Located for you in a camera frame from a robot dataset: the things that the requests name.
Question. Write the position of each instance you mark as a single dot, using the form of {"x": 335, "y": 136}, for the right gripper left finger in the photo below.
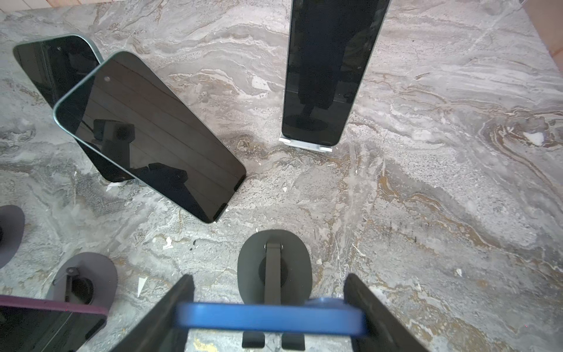
{"x": 158, "y": 331}

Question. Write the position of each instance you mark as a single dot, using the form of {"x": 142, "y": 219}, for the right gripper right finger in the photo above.
{"x": 384, "y": 331}

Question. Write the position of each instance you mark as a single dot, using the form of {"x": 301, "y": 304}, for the blue-edged phone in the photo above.
{"x": 323, "y": 316}

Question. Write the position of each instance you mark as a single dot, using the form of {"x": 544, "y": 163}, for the teal-edged phone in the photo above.
{"x": 127, "y": 115}

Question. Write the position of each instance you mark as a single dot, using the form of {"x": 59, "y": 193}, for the round stand under purple phone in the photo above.
{"x": 87, "y": 278}

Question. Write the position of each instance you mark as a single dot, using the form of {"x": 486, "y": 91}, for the round stand front right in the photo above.
{"x": 274, "y": 268}

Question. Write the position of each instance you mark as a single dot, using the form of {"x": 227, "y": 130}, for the purple-edged phone front centre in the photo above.
{"x": 45, "y": 325}

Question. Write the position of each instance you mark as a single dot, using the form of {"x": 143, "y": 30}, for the round stand under left phone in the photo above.
{"x": 12, "y": 230}

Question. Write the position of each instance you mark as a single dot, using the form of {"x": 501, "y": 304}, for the white stand back right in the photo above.
{"x": 305, "y": 145}

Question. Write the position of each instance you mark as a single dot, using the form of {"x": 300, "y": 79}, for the black phone back centre-left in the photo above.
{"x": 55, "y": 65}

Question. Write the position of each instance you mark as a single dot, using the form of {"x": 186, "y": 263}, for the black phone back right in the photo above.
{"x": 330, "y": 45}

